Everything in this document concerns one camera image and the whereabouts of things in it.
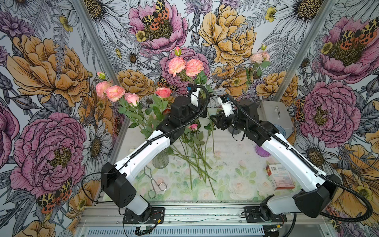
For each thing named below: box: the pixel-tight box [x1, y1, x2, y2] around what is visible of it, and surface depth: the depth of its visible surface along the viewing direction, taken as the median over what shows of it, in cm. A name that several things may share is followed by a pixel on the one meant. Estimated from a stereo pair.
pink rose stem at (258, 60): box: [245, 44, 271, 97], surface depth 89 cm
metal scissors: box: [143, 164, 168, 199], surface depth 85 cm
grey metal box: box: [257, 100, 295, 139], surface depth 101 cm
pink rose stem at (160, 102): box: [144, 86, 173, 129], surface depth 74 cm
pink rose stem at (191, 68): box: [168, 46, 208, 85], surface depth 59 cm
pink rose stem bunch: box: [95, 71, 157, 138], surface depth 66 cm
